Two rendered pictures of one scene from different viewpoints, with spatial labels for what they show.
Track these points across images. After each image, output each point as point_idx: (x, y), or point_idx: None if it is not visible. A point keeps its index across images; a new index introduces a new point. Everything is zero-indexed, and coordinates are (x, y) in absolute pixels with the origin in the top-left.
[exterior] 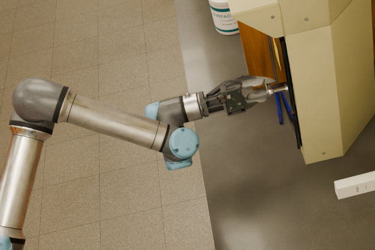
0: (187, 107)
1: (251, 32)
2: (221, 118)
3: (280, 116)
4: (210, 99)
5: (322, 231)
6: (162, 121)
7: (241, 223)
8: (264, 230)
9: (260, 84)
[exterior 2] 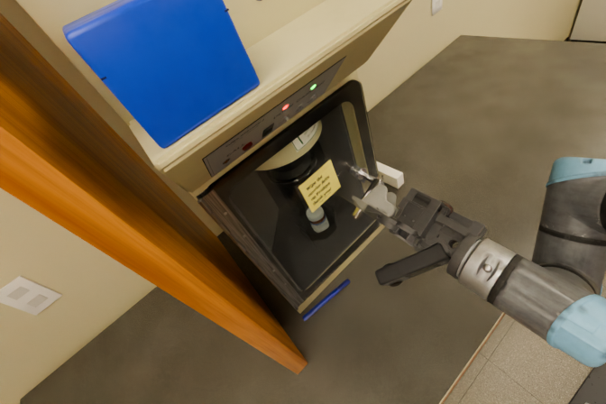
0: (509, 251)
1: (253, 313)
2: (382, 375)
3: (340, 285)
4: (457, 228)
5: (443, 173)
6: (583, 285)
7: (503, 229)
8: (488, 206)
9: (381, 184)
